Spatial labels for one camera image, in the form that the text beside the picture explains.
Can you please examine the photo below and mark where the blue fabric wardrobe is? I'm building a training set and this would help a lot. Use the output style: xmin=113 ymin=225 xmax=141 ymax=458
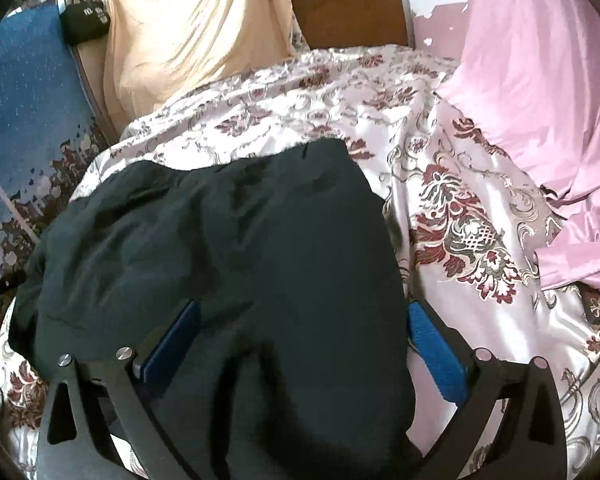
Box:
xmin=0 ymin=0 xmax=114 ymax=321

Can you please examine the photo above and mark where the floral satin bedspread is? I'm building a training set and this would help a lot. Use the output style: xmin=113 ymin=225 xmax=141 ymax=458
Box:
xmin=0 ymin=43 xmax=600 ymax=480

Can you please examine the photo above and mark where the brown wooden headboard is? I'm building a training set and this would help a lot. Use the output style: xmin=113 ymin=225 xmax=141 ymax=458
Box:
xmin=291 ymin=0 xmax=414 ymax=49

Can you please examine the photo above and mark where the black padded jacket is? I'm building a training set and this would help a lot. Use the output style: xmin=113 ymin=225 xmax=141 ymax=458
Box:
xmin=8 ymin=139 xmax=419 ymax=479

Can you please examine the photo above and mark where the beige hanging cloth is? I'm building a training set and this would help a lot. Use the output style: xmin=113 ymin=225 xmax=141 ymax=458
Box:
xmin=102 ymin=0 xmax=296 ymax=130

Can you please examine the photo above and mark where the black hanging bag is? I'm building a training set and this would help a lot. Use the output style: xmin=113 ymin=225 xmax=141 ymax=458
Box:
xmin=60 ymin=0 xmax=110 ymax=47

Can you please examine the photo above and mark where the pink curtain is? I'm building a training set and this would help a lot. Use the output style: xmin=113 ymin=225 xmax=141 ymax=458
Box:
xmin=441 ymin=0 xmax=600 ymax=291

